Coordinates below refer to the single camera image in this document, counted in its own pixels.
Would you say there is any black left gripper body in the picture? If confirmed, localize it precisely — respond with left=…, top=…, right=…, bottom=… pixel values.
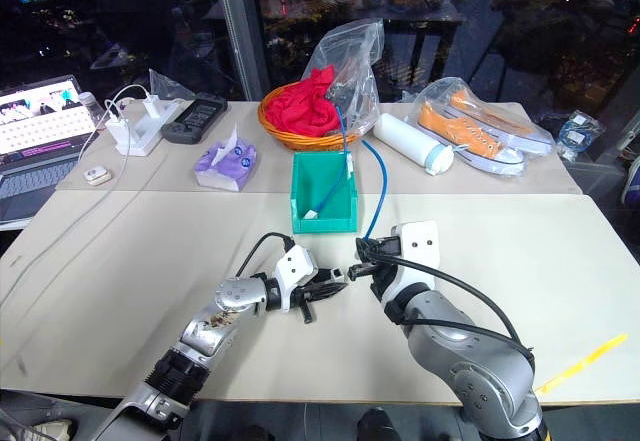
left=291, top=280, right=320, bottom=325

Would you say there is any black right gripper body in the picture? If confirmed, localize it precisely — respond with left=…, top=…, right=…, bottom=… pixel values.
left=368, top=233, right=404, bottom=304

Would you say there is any blue network cable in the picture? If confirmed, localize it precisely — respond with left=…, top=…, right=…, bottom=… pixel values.
left=360, top=138, right=392, bottom=242
left=303, top=104, right=355, bottom=221

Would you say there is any green plastic bin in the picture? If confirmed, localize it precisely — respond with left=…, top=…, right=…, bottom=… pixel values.
left=289, top=149, right=361, bottom=235

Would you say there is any white cylinder bottle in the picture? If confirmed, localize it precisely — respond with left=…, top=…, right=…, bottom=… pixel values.
left=373, top=112, right=456, bottom=177

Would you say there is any orange wicker basket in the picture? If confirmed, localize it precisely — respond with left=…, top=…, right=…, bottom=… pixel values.
left=257, top=84, right=362, bottom=152

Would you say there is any dark rounded shape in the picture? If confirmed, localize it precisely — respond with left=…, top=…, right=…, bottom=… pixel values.
left=356, top=406, right=402, bottom=441

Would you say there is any purple tissue pack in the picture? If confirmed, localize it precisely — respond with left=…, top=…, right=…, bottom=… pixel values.
left=193, top=127, right=258, bottom=194

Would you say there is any orange canvas sneaker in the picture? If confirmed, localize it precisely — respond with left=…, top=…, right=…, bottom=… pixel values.
left=446, top=87, right=554, bottom=156
left=416, top=102, right=528, bottom=176

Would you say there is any red cloth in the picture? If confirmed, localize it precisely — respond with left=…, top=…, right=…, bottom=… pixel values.
left=263, top=66, right=343, bottom=138

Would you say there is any clear shoe bag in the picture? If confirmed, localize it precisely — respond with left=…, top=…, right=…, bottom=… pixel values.
left=402, top=76, right=558, bottom=179

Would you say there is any black handheld device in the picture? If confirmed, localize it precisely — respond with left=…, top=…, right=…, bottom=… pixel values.
left=160, top=92, right=230, bottom=145

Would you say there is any yellow tape strip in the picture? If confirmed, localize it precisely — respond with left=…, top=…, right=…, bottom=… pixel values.
left=533, top=332, right=630, bottom=397

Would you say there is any white power strip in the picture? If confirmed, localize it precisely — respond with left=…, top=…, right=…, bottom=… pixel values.
left=115, top=100, right=182, bottom=158

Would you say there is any small white earbud case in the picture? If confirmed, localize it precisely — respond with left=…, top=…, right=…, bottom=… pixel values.
left=82, top=165, right=114, bottom=187

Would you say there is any small clear plastic bag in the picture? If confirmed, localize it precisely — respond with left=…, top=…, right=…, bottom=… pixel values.
left=148, top=67, right=197, bottom=106

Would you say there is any purple object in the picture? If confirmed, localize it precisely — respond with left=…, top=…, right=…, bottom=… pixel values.
left=619, top=154, right=640, bottom=206

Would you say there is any clear water bottle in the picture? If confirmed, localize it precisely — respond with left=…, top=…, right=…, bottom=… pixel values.
left=76, top=90, right=107, bottom=128

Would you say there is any white shoe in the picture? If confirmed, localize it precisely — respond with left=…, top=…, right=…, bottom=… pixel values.
left=28, top=417, right=77, bottom=441

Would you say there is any open laptop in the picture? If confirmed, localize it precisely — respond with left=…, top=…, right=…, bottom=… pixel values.
left=0, top=74, right=104, bottom=228

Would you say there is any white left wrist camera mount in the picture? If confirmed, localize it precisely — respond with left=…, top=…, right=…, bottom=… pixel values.
left=273, top=244, right=319, bottom=314

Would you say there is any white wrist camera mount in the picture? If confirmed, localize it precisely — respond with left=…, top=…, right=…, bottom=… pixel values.
left=273, top=244, right=319, bottom=314
left=387, top=220, right=442, bottom=308

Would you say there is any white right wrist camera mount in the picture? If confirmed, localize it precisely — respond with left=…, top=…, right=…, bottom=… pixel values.
left=387, top=220, right=442, bottom=308

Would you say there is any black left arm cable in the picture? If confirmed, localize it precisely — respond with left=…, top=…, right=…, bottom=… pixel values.
left=234, top=232, right=297, bottom=280

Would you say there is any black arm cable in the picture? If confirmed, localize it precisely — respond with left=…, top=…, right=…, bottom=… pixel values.
left=234, top=232, right=297, bottom=280
left=372, top=249, right=537, bottom=363

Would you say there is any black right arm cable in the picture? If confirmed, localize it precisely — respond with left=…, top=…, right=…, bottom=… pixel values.
left=372, top=249, right=537, bottom=363

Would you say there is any bag of blue cables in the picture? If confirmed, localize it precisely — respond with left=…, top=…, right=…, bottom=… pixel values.
left=553, top=109, right=607, bottom=163

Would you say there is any white charging cable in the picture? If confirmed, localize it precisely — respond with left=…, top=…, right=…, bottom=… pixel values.
left=0, top=83, right=152, bottom=312

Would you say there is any grey window post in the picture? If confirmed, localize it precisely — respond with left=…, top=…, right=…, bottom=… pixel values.
left=208, top=0, right=272, bottom=103

